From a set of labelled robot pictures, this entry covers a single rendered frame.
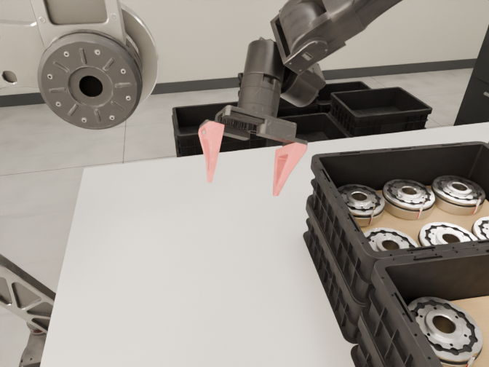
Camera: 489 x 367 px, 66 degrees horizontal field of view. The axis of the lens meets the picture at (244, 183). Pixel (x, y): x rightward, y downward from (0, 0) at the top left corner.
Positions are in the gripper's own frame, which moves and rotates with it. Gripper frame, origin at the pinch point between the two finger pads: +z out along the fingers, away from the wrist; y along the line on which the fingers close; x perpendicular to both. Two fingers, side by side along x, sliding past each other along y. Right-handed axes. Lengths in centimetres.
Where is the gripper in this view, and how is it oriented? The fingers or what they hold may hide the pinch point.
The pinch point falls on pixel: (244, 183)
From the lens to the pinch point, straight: 52.0
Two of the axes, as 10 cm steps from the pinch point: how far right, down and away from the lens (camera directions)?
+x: -3.2, 0.4, 9.5
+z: -1.7, 9.8, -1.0
